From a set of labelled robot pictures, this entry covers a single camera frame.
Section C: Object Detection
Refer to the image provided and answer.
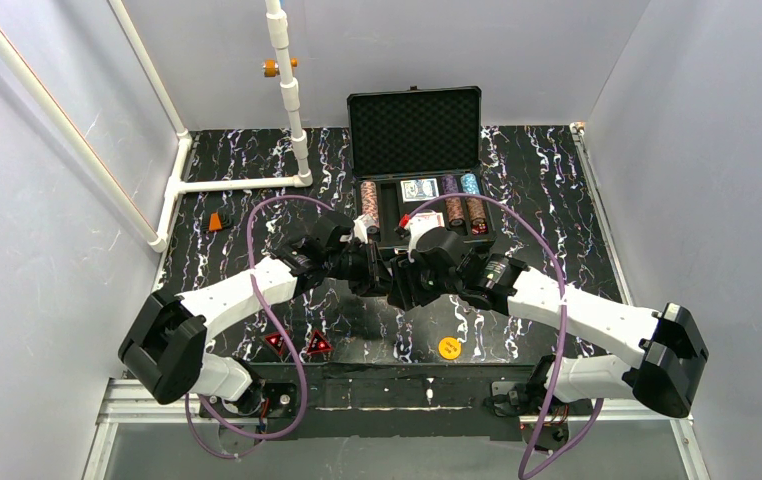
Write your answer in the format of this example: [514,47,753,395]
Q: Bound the orange poker chip stack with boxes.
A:
[360,181,378,212]

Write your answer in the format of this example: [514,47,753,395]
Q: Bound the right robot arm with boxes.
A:
[387,214,709,418]

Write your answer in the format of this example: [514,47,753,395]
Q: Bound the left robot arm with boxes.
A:
[118,211,391,405]

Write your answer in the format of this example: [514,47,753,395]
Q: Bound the black poker set case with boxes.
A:
[346,86,498,259]

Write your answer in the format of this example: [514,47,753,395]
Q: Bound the red playing card deck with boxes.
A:
[409,211,446,234]

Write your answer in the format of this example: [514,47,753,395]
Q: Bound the red dice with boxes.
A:
[471,223,489,235]

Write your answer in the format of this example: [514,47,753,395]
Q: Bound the yellow big blind button near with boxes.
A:
[438,336,463,360]

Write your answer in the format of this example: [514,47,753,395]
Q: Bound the brown chip stack in case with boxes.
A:
[466,198,487,227]

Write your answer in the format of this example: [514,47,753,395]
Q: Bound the blue playing card deck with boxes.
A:
[400,178,439,203]

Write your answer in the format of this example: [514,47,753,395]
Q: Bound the purple chip stack in case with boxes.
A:
[442,175,465,227]

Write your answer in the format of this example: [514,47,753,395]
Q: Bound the blue chip stack in case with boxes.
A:
[460,173,481,200]

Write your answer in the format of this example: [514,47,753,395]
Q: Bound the right red all-in triangle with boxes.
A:
[305,329,333,356]

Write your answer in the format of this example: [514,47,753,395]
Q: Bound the red all-in triangle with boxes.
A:
[263,330,291,359]
[305,329,333,356]

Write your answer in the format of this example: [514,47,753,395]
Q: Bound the left red all-in triangle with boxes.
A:
[263,330,291,359]

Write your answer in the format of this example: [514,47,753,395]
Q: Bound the orange pipe fitting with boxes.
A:
[262,57,299,78]

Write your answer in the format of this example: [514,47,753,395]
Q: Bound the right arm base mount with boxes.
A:
[482,381,570,453]

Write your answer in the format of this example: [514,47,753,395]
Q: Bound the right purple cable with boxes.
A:
[397,193,604,480]

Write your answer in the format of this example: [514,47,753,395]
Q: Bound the white pvc pipe frame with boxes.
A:
[0,1,313,253]

